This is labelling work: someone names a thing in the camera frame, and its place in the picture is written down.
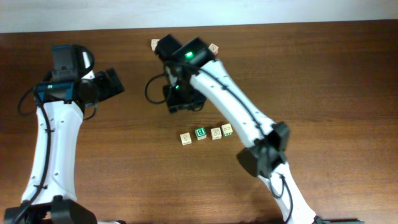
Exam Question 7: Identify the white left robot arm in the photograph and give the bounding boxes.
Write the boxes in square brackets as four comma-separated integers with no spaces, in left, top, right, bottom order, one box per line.
[4,45,124,223]

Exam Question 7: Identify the wooden J letter block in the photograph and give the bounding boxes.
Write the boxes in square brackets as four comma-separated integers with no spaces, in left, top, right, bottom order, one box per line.
[180,133,192,146]

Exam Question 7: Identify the green B letter block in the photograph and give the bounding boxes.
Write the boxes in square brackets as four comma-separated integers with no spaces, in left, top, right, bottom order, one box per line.
[195,127,207,140]

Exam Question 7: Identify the plain wooden block far left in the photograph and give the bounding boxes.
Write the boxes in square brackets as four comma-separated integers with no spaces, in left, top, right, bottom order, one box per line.
[150,39,159,51]

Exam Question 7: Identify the wooden M letter block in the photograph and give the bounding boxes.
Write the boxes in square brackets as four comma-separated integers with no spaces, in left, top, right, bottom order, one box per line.
[210,128,223,140]

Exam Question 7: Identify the wooden I letter block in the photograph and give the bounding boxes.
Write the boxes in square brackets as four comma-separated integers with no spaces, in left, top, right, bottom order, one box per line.
[221,123,233,136]

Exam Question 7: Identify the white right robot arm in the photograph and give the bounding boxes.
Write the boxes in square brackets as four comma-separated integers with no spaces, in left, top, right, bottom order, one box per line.
[155,35,322,223]

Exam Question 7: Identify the wooden block red edge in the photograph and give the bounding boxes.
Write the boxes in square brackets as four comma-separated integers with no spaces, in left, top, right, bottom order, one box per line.
[208,44,219,55]

